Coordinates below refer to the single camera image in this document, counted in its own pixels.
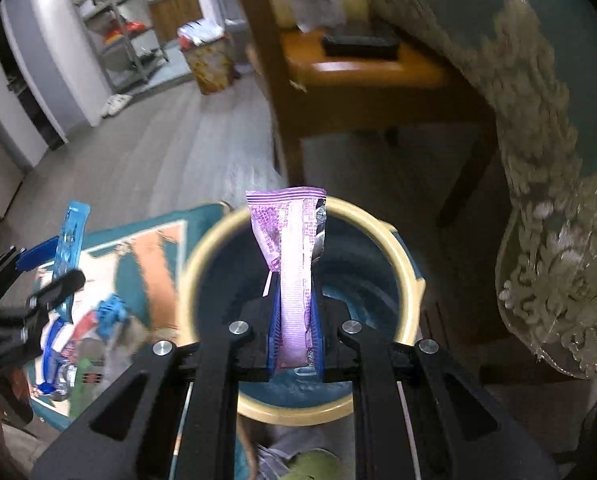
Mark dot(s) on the white red plastic bags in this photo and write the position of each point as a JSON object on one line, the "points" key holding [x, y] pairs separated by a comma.
{"points": [[201, 32]]}

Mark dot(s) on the pair of white slippers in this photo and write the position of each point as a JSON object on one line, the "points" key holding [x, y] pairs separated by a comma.
{"points": [[116, 105]]}

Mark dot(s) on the white cabinet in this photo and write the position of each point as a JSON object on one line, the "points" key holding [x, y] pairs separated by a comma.
{"points": [[1, 160]]}

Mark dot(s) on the blue crumpled wrapper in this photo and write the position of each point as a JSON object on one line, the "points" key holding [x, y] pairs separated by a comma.
{"points": [[112, 312]]}

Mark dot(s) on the green wrapper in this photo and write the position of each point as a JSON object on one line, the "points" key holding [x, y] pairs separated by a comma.
{"points": [[91, 372]]}

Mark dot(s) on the grey cloth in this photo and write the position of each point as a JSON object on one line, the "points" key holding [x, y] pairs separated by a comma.
{"points": [[298, 445]]}

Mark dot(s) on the wooden kitchen cabinet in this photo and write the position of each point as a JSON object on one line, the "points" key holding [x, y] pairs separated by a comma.
{"points": [[176, 12]]}

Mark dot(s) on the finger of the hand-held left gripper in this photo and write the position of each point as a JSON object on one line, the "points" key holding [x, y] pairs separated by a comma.
{"points": [[36, 255], [58, 287]]}

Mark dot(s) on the teal patterned floor mat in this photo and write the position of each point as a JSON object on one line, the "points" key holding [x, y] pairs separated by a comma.
{"points": [[153, 260]]}

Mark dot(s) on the patterned floral basket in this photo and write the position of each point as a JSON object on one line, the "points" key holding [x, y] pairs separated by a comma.
{"points": [[211, 70]]}

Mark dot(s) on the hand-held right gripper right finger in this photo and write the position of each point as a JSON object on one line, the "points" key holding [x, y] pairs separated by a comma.
{"points": [[318, 335]]}

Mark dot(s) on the light blue snack wrapper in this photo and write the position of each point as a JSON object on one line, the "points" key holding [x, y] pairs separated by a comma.
{"points": [[73, 230]]}

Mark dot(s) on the orange plastic bag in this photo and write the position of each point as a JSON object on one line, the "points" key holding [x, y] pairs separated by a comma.
{"points": [[128, 30]]}

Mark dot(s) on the wooden chair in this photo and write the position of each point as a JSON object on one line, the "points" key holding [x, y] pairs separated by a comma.
{"points": [[368, 105]]}

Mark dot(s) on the red white snack wrapper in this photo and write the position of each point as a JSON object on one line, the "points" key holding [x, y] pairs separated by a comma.
{"points": [[84, 332]]}

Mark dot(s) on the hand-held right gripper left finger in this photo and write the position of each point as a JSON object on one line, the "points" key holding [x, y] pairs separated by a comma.
{"points": [[274, 332]]}

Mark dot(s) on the blue white snack wrapper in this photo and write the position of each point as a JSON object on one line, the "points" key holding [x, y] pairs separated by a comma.
{"points": [[52, 355]]}

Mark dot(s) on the purple snack wrapper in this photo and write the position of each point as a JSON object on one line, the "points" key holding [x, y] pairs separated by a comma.
{"points": [[293, 270]]}

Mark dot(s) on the flat black box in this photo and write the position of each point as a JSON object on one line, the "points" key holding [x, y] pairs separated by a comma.
{"points": [[361, 42]]}

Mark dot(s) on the blue bin with yellow rim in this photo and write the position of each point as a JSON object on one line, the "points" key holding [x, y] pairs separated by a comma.
{"points": [[363, 280]]}

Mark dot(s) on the grey plastic bin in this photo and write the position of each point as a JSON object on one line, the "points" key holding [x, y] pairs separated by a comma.
{"points": [[237, 40]]}

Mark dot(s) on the teal embroidered tablecloth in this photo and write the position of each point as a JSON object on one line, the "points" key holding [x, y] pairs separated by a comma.
{"points": [[478, 5]]}

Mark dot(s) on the grey metal shelf rack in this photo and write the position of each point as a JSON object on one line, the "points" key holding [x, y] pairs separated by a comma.
{"points": [[128, 60]]}

